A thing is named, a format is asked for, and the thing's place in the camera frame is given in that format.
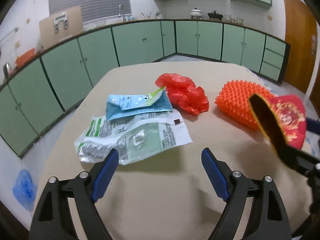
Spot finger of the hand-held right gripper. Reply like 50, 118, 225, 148
305, 118, 320, 133
276, 142, 320, 177

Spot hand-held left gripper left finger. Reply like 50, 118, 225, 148
29, 148, 120, 240

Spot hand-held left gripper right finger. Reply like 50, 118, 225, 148
201, 147, 293, 240

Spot red gold printed bag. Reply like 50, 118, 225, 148
248, 93, 307, 155

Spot white green foil pouch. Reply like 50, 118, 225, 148
74, 109, 193, 165

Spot light blue snack packet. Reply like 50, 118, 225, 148
105, 86, 173, 120

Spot orange spiky pad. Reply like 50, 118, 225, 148
215, 79, 275, 132

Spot large red plastic bag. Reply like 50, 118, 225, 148
155, 73, 209, 115

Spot table with beige cloth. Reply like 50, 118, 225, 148
35, 61, 320, 240

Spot blue plastic bag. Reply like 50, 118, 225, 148
12, 169, 35, 209

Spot brown wooden door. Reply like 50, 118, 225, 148
282, 0, 318, 93

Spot green lower kitchen cabinets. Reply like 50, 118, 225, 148
0, 19, 292, 158

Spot orange plastic basket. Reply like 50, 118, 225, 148
15, 48, 37, 67

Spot steel electric kettle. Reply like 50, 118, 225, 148
2, 62, 13, 79

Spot black wok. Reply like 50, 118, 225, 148
207, 10, 224, 20

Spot brown cardboard box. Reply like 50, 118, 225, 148
39, 6, 83, 47

